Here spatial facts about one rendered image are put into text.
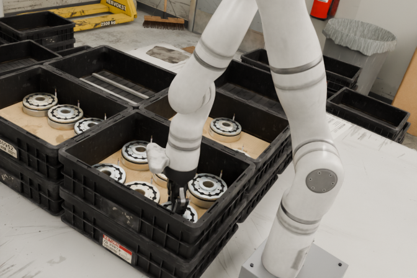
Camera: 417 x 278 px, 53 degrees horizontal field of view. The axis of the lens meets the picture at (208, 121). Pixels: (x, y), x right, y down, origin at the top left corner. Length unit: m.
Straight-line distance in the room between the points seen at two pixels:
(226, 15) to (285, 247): 0.50
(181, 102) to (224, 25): 0.17
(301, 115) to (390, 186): 0.89
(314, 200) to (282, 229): 0.11
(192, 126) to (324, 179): 0.28
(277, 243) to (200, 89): 0.38
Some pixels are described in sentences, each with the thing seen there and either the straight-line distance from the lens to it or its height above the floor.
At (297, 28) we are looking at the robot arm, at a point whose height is 1.35.
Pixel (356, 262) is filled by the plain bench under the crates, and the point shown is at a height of 0.70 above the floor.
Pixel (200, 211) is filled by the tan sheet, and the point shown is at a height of 0.83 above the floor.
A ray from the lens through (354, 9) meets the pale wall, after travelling 4.03.
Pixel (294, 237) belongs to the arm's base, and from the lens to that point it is 0.92.
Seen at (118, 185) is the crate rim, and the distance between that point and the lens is 0.94.
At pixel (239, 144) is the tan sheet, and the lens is 1.33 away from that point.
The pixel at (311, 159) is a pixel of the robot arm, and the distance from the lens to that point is 0.81.
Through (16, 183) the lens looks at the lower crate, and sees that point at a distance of 1.27.
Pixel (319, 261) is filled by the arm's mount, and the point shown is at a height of 0.80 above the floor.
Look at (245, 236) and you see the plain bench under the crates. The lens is 1.21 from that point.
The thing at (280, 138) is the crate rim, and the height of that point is 0.93.
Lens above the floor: 1.53
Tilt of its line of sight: 30 degrees down
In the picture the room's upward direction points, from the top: 10 degrees clockwise
